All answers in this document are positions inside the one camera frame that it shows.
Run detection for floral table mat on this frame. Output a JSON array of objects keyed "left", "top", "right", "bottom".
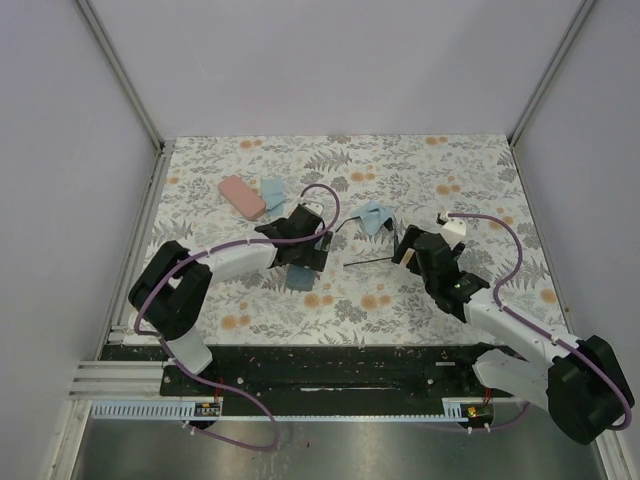
[{"left": 146, "top": 134, "right": 565, "bottom": 345}]

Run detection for purple cable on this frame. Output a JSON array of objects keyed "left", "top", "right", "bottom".
[
  {"left": 447, "top": 212, "right": 631, "bottom": 435},
  {"left": 133, "top": 183, "right": 342, "bottom": 450}
]

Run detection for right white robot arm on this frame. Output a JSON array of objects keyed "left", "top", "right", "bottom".
[{"left": 392, "top": 218, "right": 635, "bottom": 445}]

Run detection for blue-grey glasses case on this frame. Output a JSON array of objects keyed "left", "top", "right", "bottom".
[{"left": 285, "top": 265, "right": 319, "bottom": 292}]

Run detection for blue cleaning cloth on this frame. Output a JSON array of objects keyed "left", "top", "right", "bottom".
[{"left": 351, "top": 200, "right": 393, "bottom": 236}]

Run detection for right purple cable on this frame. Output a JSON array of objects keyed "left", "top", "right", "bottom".
[{"left": 447, "top": 212, "right": 631, "bottom": 435}]

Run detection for pink glasses case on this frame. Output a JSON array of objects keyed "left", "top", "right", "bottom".
[{"left": 218, "top": 175, "right": 266, "bottom": 221}]

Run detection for left white cable duct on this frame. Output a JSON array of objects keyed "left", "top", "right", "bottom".
[{"left": 91, "top": 398, "right": 223, "bottom": 421}]

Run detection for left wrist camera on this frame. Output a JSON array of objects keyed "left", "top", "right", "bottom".
[{"left": 300, "top": 201, "right": 324, "bottom": 217}]

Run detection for white cable duct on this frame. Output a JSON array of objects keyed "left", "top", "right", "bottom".
[
  {"left": 441, "top": 398, "right": 487, "bottom": 422},
  {"left": 91, "top": 398, "right": 223, "bottom": 421}
]

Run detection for black sunglasses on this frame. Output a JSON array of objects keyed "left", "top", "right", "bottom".
[{"left": 331, "top": 216, "right": 399, "bottom": 268}]

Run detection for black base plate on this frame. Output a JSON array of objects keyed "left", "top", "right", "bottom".
[{"left": 159, "top": 344, "right": 516, "bottom": 416}]

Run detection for right white cable duct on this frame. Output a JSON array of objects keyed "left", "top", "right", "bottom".
[{"left": 441, "top": 398, "right": 487, "bottom": 422}]

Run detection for blue cloth by pink case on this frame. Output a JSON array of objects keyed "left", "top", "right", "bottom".
[{"left": 260, "top": 177, "right": 286, "bottom": 216}]

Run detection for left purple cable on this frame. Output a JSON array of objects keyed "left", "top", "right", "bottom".
[{"left": 133, "top": 183, "right": 342, "bottom": 450}]

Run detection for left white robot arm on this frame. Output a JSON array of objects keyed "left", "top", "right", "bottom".
[{"left": 128, "top": 204, "right": 333, "bottom": 395}]

